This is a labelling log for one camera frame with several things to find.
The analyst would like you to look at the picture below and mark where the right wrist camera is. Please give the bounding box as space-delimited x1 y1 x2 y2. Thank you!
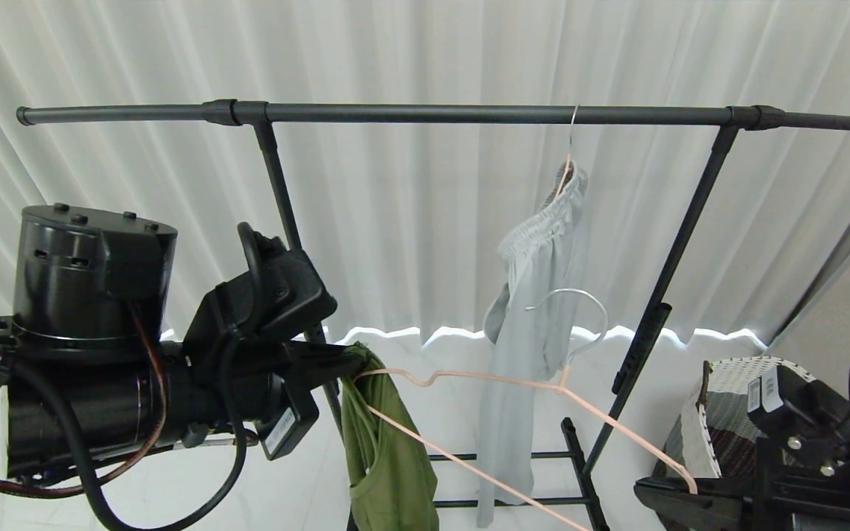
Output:
746 361 850 473

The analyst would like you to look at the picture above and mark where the black clothes rack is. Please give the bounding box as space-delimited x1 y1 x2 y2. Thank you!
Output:
15 100 850 531

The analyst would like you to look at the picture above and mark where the pink clothes hanger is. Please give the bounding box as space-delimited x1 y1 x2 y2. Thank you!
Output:
355 288 699 531
554 105 581 200

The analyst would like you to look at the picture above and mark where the white curtain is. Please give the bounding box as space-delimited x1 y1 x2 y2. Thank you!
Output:
0 0 850 347

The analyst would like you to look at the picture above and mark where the white laundry basket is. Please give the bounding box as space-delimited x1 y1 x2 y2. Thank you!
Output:
661 356 817 480

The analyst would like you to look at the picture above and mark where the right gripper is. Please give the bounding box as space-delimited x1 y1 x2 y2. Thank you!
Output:
633 435 850 531

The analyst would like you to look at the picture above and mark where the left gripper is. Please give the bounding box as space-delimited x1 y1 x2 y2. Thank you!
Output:
6 343 320 480

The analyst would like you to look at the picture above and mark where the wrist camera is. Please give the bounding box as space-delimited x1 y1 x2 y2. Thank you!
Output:
746 361 850 473
182 235 339 369

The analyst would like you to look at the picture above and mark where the green garment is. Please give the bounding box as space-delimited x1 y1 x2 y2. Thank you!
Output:
340 343 440 531

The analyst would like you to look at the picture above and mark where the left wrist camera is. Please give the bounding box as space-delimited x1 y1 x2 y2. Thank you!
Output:
182 235 339 369

